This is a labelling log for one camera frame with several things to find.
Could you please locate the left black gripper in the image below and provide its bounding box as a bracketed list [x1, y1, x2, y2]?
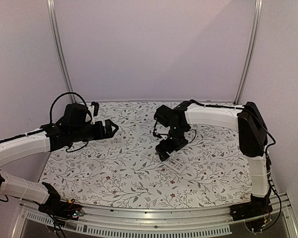
[70, 119, 118, 143]

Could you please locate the white remote control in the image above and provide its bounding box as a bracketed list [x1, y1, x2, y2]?
[163, 158, 187, 174]

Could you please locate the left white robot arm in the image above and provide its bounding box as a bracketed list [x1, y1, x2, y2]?
[0, 103, 119, 215]

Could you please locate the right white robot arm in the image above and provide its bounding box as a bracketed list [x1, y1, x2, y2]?
[153, 100, 275, 216]

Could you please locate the floral patterned table mat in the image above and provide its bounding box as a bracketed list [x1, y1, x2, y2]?
[40, 101, 273, 208]

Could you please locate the right black sleeved cable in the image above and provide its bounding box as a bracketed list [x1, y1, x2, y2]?
[152, 120, 168, 139]

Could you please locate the black sleeved cable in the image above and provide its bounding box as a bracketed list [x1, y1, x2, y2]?
[152, 120, 168, 139]
[49, 92, 88, 124]

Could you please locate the left black sleeved cable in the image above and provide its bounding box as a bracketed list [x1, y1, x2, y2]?
[49, 92, 88, 124]

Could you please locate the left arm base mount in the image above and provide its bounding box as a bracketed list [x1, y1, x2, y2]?
[38, 182, 84, 220]

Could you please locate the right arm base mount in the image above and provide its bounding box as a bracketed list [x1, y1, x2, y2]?
[229, 194, 273, 221]

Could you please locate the front aluminium rail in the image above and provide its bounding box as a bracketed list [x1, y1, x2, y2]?
[12, 193, 298, 238]

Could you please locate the left aluminium frame post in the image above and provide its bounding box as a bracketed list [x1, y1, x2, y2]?
[46, 0, 74, 92]

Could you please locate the aluminium frame post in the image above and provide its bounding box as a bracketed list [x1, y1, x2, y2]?
[46, 0, 74, 92]
[233, 0, 263, 105]

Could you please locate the right aluminium frame post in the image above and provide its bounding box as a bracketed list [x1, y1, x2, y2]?
[233, 0, 263, 105]

